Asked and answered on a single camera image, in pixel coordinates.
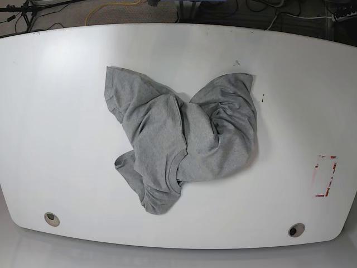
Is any grey T-shirt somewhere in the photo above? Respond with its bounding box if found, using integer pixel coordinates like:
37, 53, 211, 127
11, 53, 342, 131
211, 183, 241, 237
104, 66, 257, 215

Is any yellow cable on floor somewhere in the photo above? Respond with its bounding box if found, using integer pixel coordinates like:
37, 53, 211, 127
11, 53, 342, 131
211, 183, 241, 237
85, 0, 146, 26

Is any table cable grommet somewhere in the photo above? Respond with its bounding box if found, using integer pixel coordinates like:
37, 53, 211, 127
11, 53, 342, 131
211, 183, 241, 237
44, 212, 60, 227
288, 223, 305, 238

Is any right table cable grommet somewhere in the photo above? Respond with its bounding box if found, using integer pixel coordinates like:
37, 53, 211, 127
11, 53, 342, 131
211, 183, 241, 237
288, 223, 305, 238

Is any white cable on floor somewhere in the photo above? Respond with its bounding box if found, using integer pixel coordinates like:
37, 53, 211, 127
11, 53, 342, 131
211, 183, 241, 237
266, 13, 335, 31

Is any black tripod stand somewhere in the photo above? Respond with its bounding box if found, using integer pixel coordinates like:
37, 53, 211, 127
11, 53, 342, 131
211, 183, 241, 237
1, 0, 83, 34

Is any white power strip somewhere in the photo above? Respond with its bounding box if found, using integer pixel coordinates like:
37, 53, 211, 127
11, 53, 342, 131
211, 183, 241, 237
332, 6, 356, 22

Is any left table cable grommet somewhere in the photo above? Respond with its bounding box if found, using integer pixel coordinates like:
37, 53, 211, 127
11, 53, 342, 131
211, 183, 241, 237
44, 212, 60, 227

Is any red tape rectangle marking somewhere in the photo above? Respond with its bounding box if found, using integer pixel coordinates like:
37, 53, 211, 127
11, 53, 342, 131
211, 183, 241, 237
312, 155, 337, 198

